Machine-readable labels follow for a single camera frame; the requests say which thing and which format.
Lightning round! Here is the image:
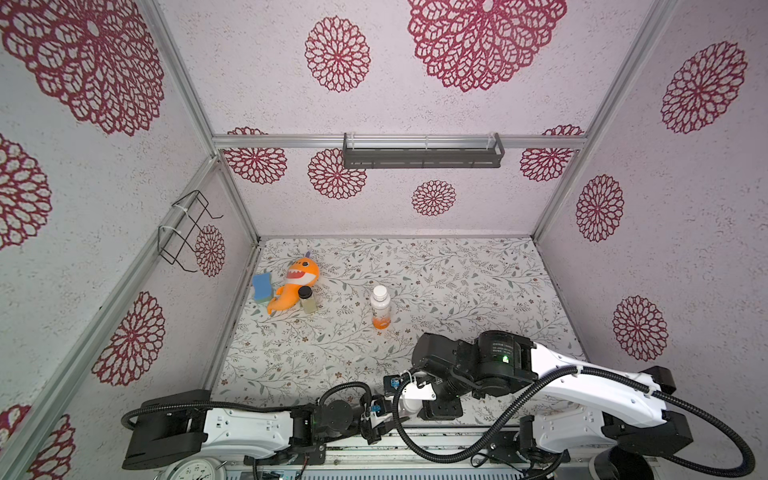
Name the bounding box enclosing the black wire wall rack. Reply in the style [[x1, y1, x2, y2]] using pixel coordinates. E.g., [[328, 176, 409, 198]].
[[155, 189, 226, 277]]

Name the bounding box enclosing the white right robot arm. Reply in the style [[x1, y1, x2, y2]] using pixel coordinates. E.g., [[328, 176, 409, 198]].
[[393, 330, 693, 458]]

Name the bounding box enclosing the white round bottle cap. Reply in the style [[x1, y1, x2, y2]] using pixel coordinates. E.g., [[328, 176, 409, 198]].
[[372, 285, 389, 302]]

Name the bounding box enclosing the orange shark plush toy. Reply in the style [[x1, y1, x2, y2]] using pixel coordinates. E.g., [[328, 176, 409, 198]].
[[266, 256, 320, 315]]

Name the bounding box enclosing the grey wall shelf rail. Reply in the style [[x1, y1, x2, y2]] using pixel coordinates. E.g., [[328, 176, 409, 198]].
[[342, 134, 506, 170]]

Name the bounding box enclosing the black capped square bottle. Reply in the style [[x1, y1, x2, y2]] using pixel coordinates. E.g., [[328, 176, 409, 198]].
[[298, 285, 317, 314]]

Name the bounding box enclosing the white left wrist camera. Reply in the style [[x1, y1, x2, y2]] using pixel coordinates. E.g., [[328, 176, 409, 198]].
[[367, 395, 394, 430]]

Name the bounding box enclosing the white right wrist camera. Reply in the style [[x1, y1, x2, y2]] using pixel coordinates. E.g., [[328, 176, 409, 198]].
[[382, 372, 437, 401]]

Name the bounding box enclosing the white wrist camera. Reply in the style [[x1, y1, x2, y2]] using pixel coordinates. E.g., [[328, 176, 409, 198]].
[[382, 372, 437, 401], [367, 395, 394, 430]]

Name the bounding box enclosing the blue green sponge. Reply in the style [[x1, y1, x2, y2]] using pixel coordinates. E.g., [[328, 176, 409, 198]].
[[251, 272, 273, 303]]

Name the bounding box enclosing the white dial gauge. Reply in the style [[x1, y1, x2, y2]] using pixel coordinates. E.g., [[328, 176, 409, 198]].
[[159, 457, 227, 480]]

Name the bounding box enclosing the white bottle orange base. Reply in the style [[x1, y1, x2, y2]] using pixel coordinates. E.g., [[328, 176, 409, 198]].
[[370, 291, 391, 330]]

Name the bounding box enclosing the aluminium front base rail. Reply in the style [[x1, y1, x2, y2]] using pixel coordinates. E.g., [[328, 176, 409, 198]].
[[184, 424, 605, 479]]

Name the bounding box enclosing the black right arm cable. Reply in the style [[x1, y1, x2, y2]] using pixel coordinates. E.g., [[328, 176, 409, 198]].
[[391, 364, 757, 479]]

